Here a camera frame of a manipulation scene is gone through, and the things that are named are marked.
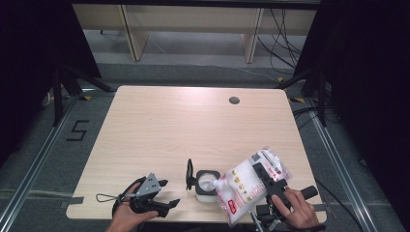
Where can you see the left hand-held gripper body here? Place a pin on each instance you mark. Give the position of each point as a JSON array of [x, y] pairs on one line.
[[148, 187]]

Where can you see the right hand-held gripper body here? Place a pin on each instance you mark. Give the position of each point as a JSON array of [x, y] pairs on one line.
[[278, 190]]

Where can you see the clear bag of white granules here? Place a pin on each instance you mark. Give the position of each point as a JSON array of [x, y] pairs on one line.
[[245, 190]]

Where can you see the glass jar with black lid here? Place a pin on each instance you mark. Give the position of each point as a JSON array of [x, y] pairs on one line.
[[199, 185]]

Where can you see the person's right hand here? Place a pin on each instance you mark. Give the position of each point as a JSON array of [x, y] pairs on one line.
[[303, 214]]

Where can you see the person's left hand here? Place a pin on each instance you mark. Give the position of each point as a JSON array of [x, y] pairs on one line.
[[127, 217]]

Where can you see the grey tape strip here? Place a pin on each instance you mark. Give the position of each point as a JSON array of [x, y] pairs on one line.
[[319, 208], [72, 202]]

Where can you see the black metal stand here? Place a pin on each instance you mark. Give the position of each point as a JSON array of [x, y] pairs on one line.
[[59, 96], [319, 93]]

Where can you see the wooden shelf unit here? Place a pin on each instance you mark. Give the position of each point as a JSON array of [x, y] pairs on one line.
[[193, 19]]

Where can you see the metal floor rail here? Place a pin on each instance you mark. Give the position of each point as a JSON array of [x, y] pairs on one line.
[[35, 161], [338, 161]]

